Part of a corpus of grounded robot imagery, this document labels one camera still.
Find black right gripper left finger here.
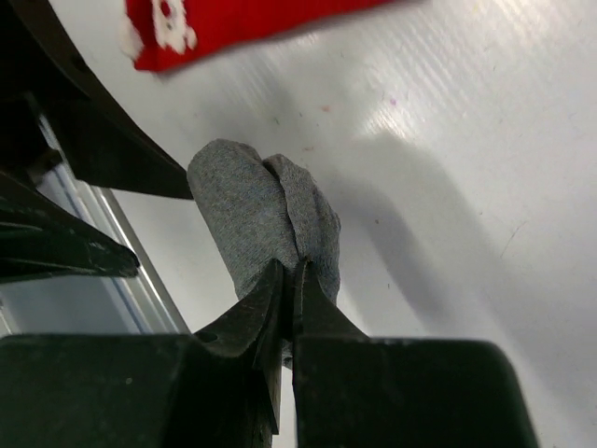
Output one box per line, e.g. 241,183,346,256
1,261,284,447

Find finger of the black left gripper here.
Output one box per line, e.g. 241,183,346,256
1,1,192,200
1,172,139,284

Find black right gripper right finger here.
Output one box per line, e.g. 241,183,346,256
293,261,538,447

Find red Santa sock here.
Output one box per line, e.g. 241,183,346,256
118,0,392,74

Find grey sock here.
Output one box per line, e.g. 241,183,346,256
187,138,342,370

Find aluminium frame rail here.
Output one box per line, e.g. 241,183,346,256
36,116,192,335

